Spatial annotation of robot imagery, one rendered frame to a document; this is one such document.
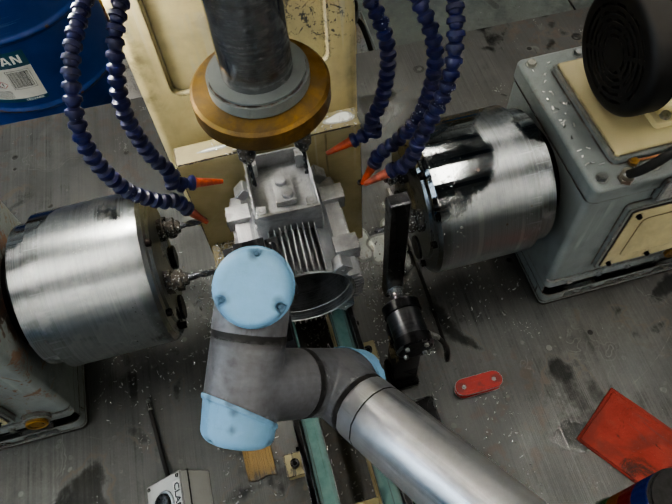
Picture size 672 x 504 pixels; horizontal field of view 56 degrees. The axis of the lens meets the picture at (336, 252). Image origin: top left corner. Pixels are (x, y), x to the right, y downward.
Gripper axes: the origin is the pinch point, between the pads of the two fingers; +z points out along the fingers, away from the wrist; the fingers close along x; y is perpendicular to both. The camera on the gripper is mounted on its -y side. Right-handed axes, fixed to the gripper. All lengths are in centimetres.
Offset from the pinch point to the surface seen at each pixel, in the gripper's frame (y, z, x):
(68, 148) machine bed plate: 43, 58, 38
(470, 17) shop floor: 92, 179, -114
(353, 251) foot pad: 3.0, 4.2, -14.6
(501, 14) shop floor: 90, 178, -128
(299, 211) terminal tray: 10.7, 0.2, -7.8
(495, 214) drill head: 3.1, -0.8, -36.3
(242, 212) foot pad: 13.5, 9.2, 0.7
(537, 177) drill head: 6.9, -2.0, -43.6
